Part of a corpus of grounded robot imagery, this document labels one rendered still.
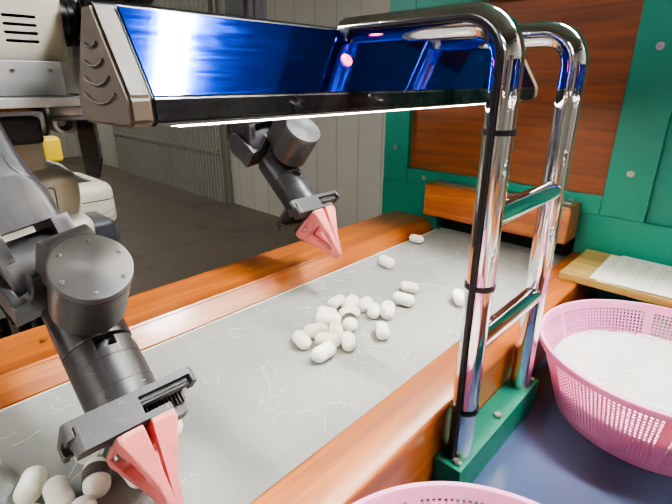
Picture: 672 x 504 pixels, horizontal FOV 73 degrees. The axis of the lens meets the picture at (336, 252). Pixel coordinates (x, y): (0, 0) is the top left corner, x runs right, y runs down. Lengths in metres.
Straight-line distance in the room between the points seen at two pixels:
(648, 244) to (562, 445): 0.44
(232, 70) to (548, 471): 0.50
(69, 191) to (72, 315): 0.72
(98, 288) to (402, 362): 0.36
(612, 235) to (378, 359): 0.53
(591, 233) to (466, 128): 0.33
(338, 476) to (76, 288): 0.25
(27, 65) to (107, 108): 0.71
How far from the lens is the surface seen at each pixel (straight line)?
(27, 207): 0.46
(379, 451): 0.43
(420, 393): 0.50
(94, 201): 1.38
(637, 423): 0.58
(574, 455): 0.61
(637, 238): 0.94
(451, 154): 1.05
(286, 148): 0.71
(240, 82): 0.34
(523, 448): 0.60
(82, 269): 0.37
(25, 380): 0.63
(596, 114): 0.94
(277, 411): 0.51
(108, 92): 0.32
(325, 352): 0.57
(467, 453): 0.51
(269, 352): 0.60
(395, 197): 1.14
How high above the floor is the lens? 1.07
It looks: 21 degrees down
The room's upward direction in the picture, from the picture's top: straight up
